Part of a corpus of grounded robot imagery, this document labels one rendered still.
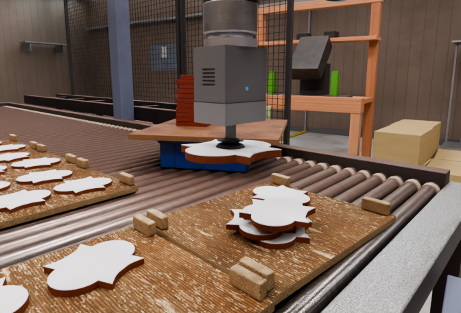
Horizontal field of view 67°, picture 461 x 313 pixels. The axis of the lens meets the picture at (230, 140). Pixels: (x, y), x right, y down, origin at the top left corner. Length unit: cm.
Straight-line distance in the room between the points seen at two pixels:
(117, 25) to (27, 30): 977
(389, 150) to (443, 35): 421
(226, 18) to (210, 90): 9
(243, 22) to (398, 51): 696
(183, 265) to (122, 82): 193
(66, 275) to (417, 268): 56
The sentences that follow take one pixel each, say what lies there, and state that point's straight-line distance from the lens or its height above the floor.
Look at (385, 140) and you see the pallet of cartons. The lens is 339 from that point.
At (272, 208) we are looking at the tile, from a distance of 68.
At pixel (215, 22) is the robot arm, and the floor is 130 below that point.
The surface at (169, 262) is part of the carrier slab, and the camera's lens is 60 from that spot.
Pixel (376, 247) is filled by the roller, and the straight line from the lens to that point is 75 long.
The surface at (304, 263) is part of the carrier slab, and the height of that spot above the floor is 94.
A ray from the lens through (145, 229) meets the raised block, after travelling 69.
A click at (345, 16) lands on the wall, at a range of 771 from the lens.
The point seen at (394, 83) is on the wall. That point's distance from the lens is 738.
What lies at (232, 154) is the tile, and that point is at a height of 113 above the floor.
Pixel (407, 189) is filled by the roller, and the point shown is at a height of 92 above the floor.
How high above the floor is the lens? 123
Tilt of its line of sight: 10 degrees down
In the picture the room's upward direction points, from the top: straight up
